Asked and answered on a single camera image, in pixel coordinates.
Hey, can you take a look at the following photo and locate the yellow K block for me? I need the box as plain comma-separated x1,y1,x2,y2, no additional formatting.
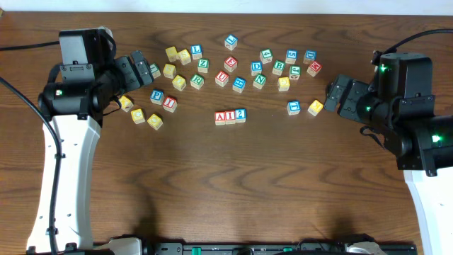
119,96,134,113

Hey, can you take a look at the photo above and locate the yellow S block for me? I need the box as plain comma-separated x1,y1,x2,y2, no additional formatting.
163,64,177,79

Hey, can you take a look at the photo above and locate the yellow M block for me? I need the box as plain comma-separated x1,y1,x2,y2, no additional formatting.
165,46,178,62

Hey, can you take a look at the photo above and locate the blue l block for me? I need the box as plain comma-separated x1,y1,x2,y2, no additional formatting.
224,34,238,51
190,45,202,60

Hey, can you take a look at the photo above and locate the blue L block top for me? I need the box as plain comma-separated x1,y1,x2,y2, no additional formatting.
224,34,238,51

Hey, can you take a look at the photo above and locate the yellow block far right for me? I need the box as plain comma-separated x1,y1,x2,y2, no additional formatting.
307,99,323,116

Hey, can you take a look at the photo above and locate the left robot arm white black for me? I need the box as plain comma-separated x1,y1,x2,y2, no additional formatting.
26,26,154,254

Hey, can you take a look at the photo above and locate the red U block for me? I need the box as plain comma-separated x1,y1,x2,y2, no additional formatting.
214,70,229,87

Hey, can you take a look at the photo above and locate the green 7 block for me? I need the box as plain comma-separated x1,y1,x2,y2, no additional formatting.
149,63,161,79

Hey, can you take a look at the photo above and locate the blue T block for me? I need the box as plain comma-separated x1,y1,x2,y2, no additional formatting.
287,101,301,115

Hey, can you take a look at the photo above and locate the blue H block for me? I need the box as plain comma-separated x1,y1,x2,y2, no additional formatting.
232,76,246,93

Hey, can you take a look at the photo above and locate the blue d block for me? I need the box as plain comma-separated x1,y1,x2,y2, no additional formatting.
303,50,317,64
251,61,263,77

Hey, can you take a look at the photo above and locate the red i block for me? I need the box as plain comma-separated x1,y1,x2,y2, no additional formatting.
225,110,236,125
162,96,178,113

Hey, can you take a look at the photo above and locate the yellow S block ladybug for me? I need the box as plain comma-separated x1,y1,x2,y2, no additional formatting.
178,49,192,65

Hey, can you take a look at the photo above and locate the red A block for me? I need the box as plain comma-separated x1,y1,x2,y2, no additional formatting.
214,111,226,125

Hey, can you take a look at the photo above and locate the yellow C block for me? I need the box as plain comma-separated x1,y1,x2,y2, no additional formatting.
131,108,146,124

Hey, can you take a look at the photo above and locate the blue L block left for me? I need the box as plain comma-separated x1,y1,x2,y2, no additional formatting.
190,45,202,60

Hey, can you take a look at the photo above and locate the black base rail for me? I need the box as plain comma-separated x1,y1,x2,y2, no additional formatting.
92,234,418,255

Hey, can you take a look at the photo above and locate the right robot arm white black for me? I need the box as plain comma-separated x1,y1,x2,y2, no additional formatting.
324,53,452,254

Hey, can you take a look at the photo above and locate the green 4 block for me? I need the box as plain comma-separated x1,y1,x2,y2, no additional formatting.
260,48,273,64

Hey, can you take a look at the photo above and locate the yellow o block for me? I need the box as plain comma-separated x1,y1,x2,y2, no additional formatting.
147,113,163,130
172,75,187,91

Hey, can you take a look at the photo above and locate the blue D block right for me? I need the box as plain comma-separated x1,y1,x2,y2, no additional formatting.
303,50,317,64

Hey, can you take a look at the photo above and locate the green N block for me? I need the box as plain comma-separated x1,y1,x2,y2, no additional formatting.
253,74,267,89

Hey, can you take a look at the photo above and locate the yellow O block upper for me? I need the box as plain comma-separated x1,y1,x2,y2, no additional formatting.
172,75,187,91

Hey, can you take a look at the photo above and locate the green R block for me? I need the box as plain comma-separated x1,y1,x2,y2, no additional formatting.
190,74,204,90

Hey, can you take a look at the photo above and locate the blue D block middle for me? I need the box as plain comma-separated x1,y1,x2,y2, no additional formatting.
251,61,263,77

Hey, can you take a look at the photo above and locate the red E block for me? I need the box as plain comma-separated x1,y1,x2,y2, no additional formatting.
224,56,238,72

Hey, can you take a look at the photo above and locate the yellow O block lower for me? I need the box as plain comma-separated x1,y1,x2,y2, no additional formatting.
147,113,163,130

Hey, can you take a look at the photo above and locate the green Z block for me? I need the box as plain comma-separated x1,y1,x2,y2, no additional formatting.
197,58,210,73

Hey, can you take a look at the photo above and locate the blue 2 block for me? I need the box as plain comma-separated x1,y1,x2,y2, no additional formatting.
235,108,247,123

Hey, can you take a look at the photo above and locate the green B block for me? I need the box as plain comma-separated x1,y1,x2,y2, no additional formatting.
272,59,286,76

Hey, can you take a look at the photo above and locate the blue P block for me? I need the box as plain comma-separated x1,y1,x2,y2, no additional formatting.
150,89,164,105

